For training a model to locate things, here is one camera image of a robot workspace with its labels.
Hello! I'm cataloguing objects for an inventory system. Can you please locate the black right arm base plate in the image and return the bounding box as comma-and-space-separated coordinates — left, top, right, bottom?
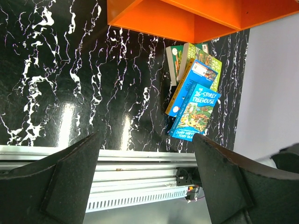
176, 167, 201, 186

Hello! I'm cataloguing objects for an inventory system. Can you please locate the aluminium front rail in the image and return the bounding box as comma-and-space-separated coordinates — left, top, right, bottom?
0, 145, 197, 194

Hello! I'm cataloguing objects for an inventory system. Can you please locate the blue 26-Storey Treehouse book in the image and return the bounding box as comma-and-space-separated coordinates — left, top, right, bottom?
169, 82, 221, 141

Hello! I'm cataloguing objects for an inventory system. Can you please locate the white slotted cable duct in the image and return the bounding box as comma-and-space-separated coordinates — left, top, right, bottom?
85, 186, 188, 213

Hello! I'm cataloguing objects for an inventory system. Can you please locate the blue back-cover book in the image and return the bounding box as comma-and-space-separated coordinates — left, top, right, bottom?
165, 58, 218, 117

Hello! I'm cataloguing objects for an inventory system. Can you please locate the orange wooden shelf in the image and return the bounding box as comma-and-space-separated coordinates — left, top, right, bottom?
107, 0, 299, 43

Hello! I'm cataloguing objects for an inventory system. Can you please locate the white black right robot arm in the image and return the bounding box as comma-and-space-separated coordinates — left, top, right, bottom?
255, 143, 299, 174

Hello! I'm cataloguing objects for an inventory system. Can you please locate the green 65-Storey Treehouse book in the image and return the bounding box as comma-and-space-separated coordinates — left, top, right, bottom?
178, 43, 222, 92

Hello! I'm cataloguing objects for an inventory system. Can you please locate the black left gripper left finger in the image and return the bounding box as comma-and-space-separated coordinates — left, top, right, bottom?
0, 133, 99, 224

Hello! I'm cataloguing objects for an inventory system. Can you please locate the dark green book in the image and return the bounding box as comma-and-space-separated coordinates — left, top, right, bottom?
165, 43, 210, 86

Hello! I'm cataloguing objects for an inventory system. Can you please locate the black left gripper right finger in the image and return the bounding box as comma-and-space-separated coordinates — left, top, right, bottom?
192, 134, 299, 224

